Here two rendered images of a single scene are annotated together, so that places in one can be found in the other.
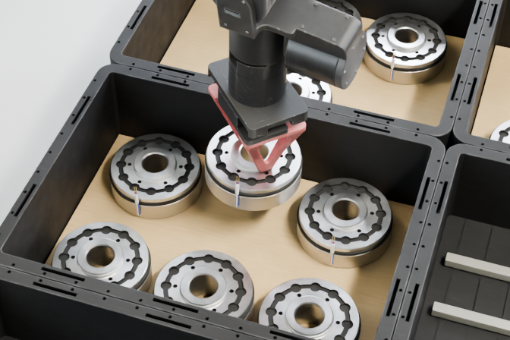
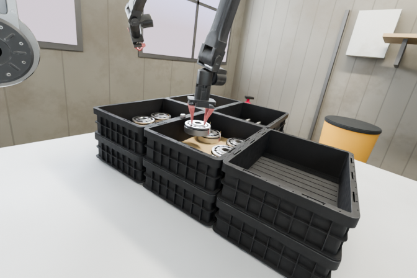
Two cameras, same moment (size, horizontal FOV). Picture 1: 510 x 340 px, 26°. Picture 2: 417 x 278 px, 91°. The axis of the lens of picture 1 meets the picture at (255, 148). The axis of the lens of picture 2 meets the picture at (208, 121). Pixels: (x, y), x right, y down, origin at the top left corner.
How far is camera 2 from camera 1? 1.11 m
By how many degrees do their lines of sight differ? 69
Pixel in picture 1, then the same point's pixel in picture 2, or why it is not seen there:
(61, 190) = (180, 156)
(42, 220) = (192, 161)
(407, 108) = not seen: hidden behind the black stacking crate
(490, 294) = not seen: hidden behind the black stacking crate
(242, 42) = (210, 78)
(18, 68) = (41, 198)
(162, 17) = (119, 128)
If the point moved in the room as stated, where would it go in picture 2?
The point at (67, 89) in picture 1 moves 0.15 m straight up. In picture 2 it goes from (74, 188) to (70, 147)
